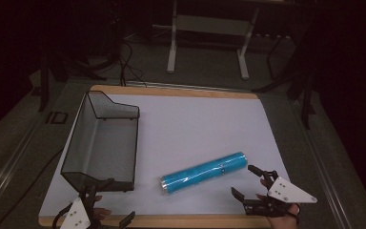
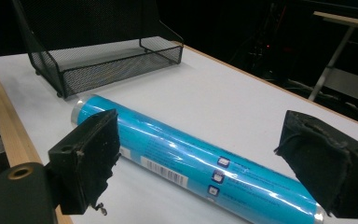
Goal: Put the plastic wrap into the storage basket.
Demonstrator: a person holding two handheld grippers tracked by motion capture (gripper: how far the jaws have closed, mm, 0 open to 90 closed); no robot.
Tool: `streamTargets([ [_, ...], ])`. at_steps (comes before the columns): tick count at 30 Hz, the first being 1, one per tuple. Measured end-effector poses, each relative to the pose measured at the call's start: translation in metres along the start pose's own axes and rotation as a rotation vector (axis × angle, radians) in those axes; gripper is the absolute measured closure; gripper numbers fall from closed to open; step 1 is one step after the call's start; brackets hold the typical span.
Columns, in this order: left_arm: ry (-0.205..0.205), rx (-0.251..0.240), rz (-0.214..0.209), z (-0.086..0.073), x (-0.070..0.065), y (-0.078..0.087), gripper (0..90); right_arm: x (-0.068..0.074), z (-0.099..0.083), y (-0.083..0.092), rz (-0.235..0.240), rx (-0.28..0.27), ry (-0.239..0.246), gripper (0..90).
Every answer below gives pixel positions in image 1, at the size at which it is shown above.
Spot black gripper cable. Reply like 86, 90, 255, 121
51, 203, 74, 229

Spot thin black floor cable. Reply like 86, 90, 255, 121
0, 147, 65, 229

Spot blue roll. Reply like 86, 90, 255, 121
159, 151, 249, 196

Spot black floor cables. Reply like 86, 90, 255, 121
117, 40, 148, 88

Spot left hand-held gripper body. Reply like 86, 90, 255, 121
59, 185, 122, 229

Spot metal floor rail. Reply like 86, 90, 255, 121
0, 118, 47, 220
291, 100, 352, 229

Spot black metal stand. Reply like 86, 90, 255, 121
253, 31, 319, 130

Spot white metal stand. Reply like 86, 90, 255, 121
166, 0, 262, 81

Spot black stand legs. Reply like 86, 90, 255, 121
37, 47, 110, 113

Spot person's right hand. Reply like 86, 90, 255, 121
255, 178, 301, 229

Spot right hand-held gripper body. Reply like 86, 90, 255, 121
243, 171, 318, 219

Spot person's left hand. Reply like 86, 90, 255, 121
91, 195, 112, 220

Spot white table mat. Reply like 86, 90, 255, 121
39, 93, 291, 218

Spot black mesh tray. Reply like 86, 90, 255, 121
60, 90, 141, 194

